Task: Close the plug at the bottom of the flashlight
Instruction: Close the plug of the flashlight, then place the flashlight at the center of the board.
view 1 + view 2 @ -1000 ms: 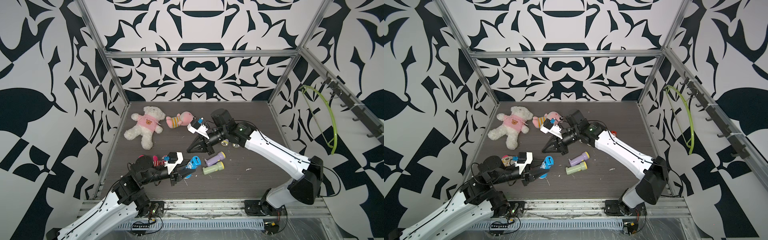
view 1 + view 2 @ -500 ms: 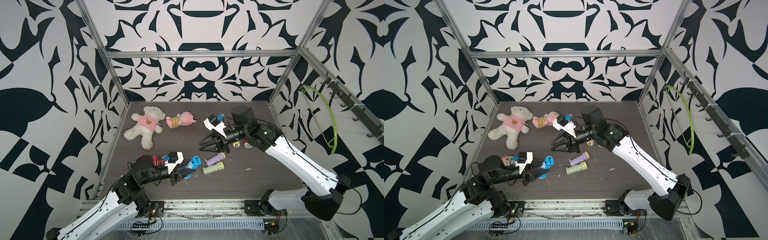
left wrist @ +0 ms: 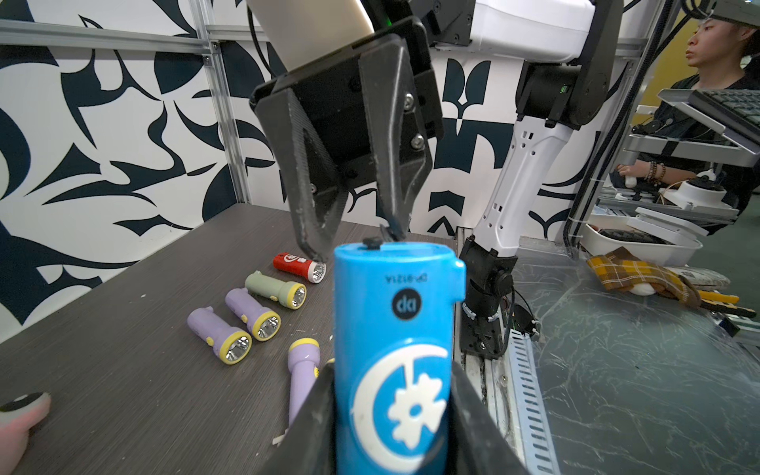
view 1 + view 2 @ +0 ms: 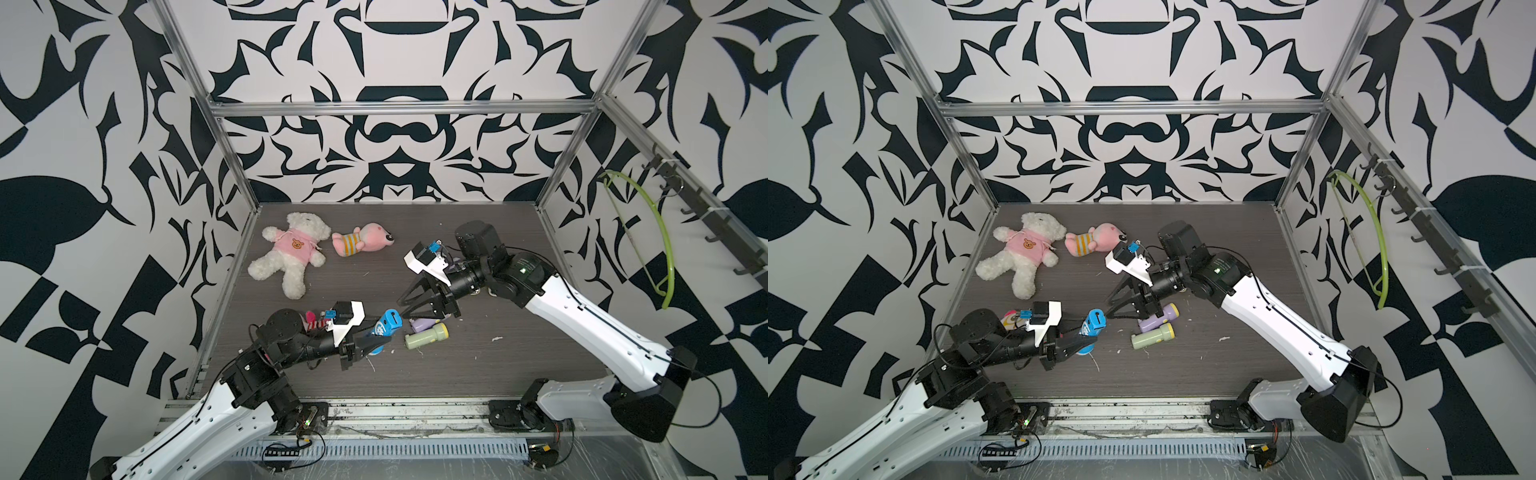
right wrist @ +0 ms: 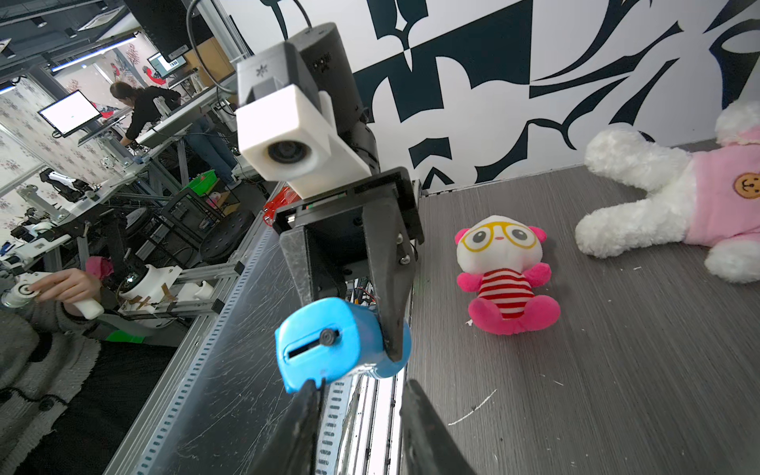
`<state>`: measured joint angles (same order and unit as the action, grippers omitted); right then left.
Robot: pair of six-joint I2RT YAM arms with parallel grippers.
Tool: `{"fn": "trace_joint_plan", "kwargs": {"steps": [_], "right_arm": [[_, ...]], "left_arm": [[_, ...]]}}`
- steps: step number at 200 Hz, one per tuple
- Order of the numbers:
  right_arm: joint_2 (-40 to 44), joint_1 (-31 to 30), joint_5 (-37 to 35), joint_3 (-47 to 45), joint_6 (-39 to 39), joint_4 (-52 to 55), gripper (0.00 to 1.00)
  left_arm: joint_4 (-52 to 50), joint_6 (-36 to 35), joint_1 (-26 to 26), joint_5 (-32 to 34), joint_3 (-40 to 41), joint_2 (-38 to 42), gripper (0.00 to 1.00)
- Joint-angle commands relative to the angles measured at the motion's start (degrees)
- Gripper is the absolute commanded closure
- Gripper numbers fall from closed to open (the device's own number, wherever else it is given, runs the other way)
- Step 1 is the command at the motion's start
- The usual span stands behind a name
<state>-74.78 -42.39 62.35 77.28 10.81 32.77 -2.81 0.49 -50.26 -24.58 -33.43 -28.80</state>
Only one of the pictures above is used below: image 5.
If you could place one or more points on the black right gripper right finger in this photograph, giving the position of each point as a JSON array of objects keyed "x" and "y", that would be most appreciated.
[{"x": 428, "y": 448}]

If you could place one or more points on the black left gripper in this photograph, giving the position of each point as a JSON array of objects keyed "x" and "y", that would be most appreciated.
[{"x": 365, "y": 229}]

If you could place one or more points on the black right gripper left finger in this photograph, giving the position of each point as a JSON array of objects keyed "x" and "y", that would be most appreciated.
[{"x": 293, "y": 447}]

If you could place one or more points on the blue flashlight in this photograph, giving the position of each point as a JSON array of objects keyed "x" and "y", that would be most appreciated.
[{"x": 331, "y": 338}]

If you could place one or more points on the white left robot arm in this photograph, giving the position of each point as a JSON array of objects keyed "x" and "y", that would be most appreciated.
[{"x": 326, "y": 59}]

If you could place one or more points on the glasses doll plush toy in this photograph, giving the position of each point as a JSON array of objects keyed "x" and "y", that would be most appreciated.
[{"x": 501, "y": 264}]

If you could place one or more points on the operator in grey sweater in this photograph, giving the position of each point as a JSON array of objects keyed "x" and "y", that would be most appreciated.
[{"x": 67, "y": 399}]

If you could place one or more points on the person at monitor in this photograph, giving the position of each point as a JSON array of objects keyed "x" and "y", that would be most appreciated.
[{"x": 208, "y": 144}]

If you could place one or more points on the computer monitor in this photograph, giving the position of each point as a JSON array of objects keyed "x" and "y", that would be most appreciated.
[{"x": 70, "y": 113}]

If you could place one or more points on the white teddy pink shirt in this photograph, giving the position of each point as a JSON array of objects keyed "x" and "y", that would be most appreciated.
[{"x": 709, "y": 199}]

